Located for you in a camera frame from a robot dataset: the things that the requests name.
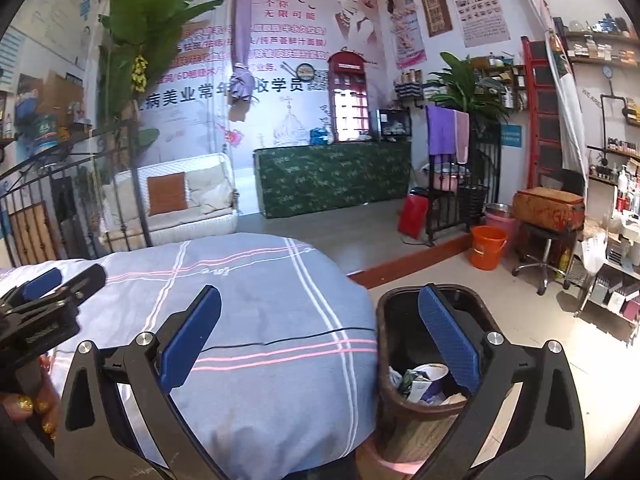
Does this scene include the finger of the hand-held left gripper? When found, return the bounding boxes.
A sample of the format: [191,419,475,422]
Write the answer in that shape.
[0,266,65,312]
[30,263,108,322]

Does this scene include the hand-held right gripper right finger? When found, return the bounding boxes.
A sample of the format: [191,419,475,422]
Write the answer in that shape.
[410,284,587,480]

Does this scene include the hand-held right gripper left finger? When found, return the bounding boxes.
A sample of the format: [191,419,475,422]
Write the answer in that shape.
[54,285,223,480]

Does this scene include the black trash bin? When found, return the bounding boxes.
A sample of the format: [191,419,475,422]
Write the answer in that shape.
[374,283,494,467]

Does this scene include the person's left hand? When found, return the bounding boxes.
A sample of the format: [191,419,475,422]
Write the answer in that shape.
[0,354,67,442]

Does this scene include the white paper cup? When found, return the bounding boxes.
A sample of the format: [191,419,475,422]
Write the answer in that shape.
[412,363,451,390]

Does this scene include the green white carton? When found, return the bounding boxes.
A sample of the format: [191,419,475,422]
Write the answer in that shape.
[397,369,427,404]

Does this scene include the grey striped blanket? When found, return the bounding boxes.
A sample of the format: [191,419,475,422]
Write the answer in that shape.
[0,232,379,480]

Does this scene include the white cushion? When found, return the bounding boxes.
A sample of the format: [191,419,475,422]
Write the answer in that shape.
[184,164,234,209]
[102,184,146,232]

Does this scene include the orange bucket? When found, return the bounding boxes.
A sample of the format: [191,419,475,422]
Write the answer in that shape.
[469,225,509,272]

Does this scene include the white wicker sofa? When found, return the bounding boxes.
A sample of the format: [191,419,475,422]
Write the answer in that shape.
[99,152,240,249]

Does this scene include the brown cushion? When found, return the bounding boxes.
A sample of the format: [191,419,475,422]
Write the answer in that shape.
[147,172,189,217]

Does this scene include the red bag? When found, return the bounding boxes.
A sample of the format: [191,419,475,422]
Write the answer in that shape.
[397,193,430,241]

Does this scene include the pink basin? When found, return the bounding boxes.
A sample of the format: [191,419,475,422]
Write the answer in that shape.
[483,203,519,242]

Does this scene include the blue paint bucket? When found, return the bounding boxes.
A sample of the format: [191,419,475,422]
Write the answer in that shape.
[31,114,72,154]

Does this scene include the black metal rack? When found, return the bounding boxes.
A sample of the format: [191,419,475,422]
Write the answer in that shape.
[424,119,503,248]

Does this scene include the brown padded stool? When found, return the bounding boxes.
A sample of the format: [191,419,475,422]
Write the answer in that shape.
[510,186,587,297]

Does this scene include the white trolley cart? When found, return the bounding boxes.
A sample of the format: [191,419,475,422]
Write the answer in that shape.
[564,199,640,333]

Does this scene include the cardboard box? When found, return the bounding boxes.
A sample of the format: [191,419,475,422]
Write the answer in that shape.
[36,71,87,127]

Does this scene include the pink towel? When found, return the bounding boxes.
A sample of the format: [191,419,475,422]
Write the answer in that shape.
[453,110,471,166]

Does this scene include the purple towel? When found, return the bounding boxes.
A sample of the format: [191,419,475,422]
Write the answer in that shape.
[425,104,457,157]

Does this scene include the black display box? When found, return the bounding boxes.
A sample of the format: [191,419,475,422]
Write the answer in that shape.
[375,108,414,142]

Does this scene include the red ladder shelf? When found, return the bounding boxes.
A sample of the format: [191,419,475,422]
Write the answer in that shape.
[521,35,564,189]

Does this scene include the green potted plant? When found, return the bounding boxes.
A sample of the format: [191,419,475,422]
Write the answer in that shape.
[429,51,512,127]

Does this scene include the red phone booth cabinet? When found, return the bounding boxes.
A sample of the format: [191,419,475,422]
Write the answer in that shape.
[327,50,371,144]

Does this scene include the banana plant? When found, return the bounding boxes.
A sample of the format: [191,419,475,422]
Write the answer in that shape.
[96,0,212,162]

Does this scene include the purple hanging umbrella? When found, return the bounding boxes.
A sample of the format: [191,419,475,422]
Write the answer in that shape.
[226,0,257,107]

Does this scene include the black metal bed frame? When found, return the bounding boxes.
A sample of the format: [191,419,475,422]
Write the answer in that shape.
[0,119,152,269]

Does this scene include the thin black cable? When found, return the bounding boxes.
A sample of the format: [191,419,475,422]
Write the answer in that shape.
[202,326,377,352]

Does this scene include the black wall bottle rack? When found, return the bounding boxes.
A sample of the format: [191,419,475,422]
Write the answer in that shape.
[393,69,426,109]

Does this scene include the pink face wall poster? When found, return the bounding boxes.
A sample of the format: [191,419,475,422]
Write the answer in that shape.
[383,0,427,71]

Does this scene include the large wall poster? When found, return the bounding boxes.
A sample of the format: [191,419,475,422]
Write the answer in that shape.
[139,0,384,172]

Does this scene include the wall shelves with products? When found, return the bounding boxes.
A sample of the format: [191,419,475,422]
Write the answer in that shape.
[564,14,640,183]

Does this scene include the eyebrow chart wall poster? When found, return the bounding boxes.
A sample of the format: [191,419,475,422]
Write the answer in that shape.
[442,0,512,49]

